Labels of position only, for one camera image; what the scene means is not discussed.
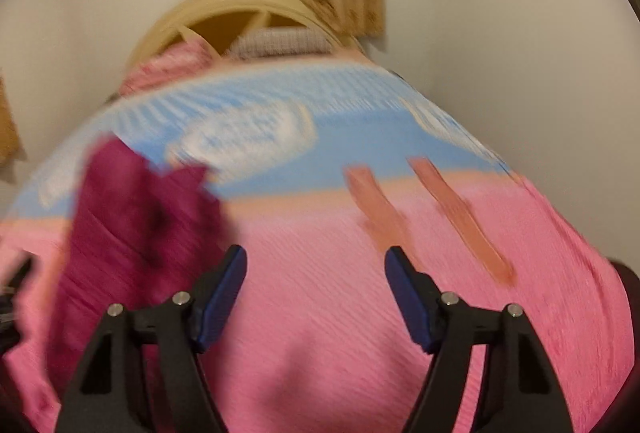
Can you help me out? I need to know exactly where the beige side window curtain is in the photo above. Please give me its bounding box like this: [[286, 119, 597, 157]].
[[0, 76, 27, 164]]

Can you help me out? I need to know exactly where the grey pillow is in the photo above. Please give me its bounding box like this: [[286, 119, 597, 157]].
[[230, 27, 341, 60]]

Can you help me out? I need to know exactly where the pink pillow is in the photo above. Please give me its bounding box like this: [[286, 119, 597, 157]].
[[117, 38, 221, 96]]

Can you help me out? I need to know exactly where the maroon garment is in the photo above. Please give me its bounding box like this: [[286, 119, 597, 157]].
[[47, 136, 236, 394]]

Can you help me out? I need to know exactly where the cream arched bed headboard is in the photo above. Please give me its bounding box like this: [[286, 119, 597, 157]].
[[125, 0, 361, 74]]

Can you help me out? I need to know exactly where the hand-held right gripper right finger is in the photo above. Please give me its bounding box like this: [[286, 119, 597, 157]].
[[384, 245, 574, 433]]

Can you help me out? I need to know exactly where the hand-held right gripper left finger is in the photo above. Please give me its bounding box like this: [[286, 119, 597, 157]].
[[54, 244, 248, 433]]

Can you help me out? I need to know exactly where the bed with blue pink cover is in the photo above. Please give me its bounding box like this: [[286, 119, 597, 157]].
[[0, 58, 636, 433]]

